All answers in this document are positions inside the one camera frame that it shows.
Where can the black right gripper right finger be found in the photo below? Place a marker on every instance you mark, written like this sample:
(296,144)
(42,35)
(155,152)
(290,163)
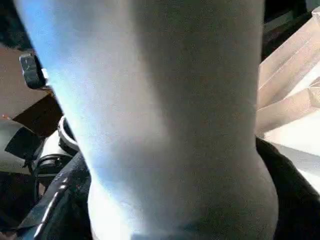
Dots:
(295,200)

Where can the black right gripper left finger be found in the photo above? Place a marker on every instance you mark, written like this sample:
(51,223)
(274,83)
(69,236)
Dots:
(62,205)

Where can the white plastic table leg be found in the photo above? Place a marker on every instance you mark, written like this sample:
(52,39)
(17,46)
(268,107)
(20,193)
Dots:
(165,125)

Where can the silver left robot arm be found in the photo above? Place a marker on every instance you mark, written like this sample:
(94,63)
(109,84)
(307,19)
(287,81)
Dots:
(30,145)

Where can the black work mat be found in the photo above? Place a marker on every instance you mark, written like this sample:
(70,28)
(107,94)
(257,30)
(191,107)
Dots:
(282,30)

